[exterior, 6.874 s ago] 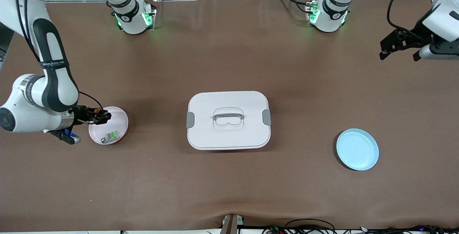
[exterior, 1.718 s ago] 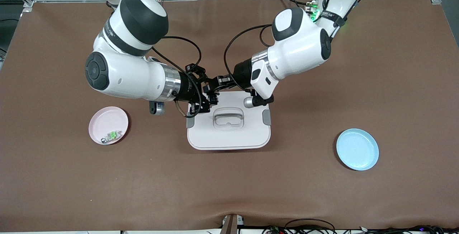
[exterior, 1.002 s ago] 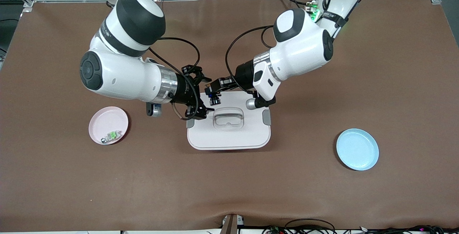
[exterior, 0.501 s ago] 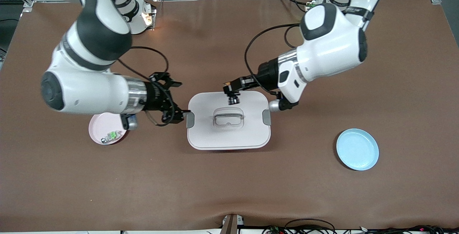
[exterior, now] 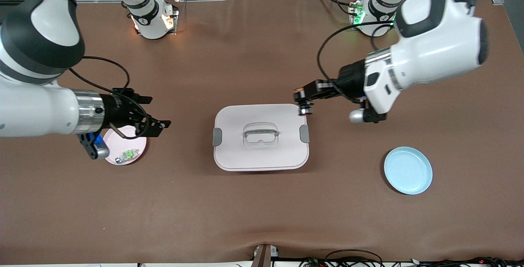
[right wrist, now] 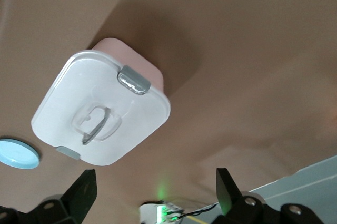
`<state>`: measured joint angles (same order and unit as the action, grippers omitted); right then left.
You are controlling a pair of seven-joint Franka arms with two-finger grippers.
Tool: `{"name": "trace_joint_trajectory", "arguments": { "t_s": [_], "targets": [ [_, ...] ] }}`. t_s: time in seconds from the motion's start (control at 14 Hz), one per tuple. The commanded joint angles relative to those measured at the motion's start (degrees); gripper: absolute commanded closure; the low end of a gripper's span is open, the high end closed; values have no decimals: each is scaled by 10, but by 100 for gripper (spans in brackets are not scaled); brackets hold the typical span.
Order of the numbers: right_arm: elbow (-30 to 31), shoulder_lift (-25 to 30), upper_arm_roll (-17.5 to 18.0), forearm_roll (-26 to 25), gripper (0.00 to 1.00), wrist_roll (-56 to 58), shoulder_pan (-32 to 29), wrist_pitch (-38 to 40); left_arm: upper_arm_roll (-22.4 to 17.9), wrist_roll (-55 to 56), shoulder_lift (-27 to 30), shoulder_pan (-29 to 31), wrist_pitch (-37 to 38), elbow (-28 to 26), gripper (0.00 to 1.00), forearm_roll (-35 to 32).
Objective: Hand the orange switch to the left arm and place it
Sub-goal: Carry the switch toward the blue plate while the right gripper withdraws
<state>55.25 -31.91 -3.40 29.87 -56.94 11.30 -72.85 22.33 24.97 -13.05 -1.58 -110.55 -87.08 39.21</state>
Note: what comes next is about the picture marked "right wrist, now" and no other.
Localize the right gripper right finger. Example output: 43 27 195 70
214 168 324 224

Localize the pink box with white lid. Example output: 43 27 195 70
31 37 171 167

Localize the black base cable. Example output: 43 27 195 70
181 202 220 219

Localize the light blue round plate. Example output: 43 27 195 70
0 136 42 170

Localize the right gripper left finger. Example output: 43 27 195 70
0 170 97 224

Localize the brown table mat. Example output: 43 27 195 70
0 0 337 224

